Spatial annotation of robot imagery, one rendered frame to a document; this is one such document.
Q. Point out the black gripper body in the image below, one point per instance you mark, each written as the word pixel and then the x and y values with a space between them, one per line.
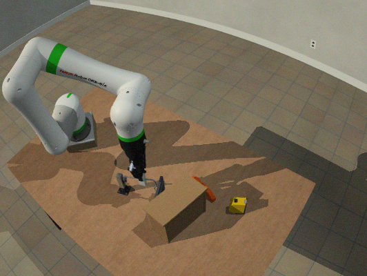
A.
pixel 134 155

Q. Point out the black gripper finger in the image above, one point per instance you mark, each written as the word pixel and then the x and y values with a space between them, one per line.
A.
pixel 143 163
pixel 136 171

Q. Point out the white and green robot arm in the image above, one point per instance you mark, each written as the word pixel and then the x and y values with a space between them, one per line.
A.
pixel 57 130

